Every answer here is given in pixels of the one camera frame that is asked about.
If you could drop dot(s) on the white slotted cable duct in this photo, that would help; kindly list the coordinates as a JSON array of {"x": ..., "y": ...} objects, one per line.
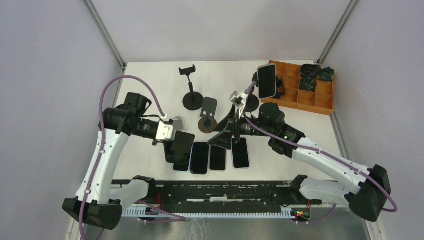
[{"x": 143, "y": 211}]

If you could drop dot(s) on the black folding stand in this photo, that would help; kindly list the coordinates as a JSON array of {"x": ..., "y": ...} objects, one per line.
[{"x": 179, "y": 150}]

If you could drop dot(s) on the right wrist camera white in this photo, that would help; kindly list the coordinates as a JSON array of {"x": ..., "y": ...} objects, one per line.
[{"x": 239, "y": 100}]

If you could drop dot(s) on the black round-base stand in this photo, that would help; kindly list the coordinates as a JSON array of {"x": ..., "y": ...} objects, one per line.
[{"x": 207, "y": 120}]

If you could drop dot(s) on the aluminium frame rail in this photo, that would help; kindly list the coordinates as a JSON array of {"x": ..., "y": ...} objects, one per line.
[{"x": 127, "y": 192}]

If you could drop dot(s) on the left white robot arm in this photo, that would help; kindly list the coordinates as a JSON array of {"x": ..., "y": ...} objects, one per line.
[{"x": 119, "y": 124}]

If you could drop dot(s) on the black smartphone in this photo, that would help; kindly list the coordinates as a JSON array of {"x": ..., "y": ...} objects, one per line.
[{"x": 199, "y": 158}]

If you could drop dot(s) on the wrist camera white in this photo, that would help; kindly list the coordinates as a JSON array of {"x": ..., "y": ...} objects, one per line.
[
  {"x": 239, "y": 100},
  {"x": 165, "y": 130}
]

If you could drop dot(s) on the orange wooden divided tray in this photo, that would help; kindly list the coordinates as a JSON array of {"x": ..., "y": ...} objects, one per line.
[{"x": 321, "y": 101}]

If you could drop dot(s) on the dark rolled band middle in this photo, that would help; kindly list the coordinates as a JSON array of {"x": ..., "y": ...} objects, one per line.
[{"x": 308, "y": 84}]

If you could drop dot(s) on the dark rolled band right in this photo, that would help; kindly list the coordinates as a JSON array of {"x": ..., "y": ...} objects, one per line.
[{"x": 326, "y": 74}]

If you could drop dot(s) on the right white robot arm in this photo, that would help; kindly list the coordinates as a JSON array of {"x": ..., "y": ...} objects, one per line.
[{"x": 288, "y": 141}]

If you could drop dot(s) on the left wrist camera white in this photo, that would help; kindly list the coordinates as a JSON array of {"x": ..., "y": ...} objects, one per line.
[{"x": 165, "y": 130}]

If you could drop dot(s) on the silver folding phone stand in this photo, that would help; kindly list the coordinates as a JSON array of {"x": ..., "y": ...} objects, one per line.
[{"x": 178, "y": 123}]

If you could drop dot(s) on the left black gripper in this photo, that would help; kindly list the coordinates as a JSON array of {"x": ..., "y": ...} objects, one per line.
[{"x": 155, "y": 142}]

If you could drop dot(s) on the dark rolled band top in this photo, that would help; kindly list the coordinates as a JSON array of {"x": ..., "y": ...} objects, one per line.
[{"x": 310, "y": 70}]

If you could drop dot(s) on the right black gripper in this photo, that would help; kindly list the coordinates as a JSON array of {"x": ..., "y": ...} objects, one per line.
[{"x": 223, "y": 139}]

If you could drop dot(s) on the black phone stand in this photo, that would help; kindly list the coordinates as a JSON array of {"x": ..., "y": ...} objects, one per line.
[
  {"x": 193, "y": 100},
  {"x": 252, "y": 102}
]

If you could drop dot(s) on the light blue smartphone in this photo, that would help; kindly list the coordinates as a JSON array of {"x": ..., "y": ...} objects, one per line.
[{"x": 182, "y": 166}]

